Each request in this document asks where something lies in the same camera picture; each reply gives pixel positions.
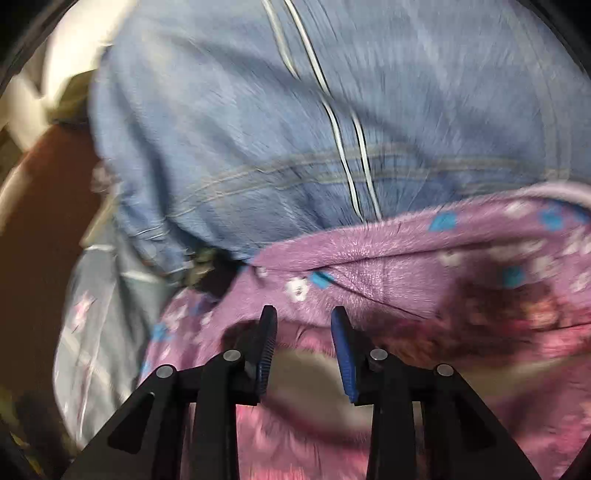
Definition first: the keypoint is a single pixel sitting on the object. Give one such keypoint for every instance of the white cloth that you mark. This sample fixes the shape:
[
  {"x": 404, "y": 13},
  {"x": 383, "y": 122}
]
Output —
[{"x": 55, "y": 69}]

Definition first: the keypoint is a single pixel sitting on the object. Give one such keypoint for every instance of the grey floral cloth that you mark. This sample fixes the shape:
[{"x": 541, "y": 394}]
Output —
[{"x": 92, "y": 332}]

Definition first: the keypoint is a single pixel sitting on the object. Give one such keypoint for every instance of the blue denim garment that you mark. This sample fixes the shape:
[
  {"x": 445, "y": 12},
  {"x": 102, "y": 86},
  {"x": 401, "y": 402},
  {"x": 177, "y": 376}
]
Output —
[{"x": 277, "y": 138}]

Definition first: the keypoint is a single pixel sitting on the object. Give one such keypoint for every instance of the purple floral fleece garment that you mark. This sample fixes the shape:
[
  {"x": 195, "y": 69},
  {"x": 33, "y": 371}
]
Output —
[{"x": 415, "y": 277}]

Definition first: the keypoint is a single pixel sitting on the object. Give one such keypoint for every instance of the brown wooden furniture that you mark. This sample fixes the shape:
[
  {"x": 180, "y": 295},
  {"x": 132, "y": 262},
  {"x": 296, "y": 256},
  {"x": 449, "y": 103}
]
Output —
[{"x": 46, "y": 240}]

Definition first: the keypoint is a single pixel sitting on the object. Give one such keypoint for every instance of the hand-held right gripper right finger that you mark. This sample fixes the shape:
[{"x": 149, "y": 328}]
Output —
[{"x": 342, "y": 355}]

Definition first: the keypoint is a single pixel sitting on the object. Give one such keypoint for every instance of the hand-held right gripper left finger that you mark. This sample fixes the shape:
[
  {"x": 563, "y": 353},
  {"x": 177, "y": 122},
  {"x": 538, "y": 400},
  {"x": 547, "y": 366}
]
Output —
[{"x": 267, "y": 350}]

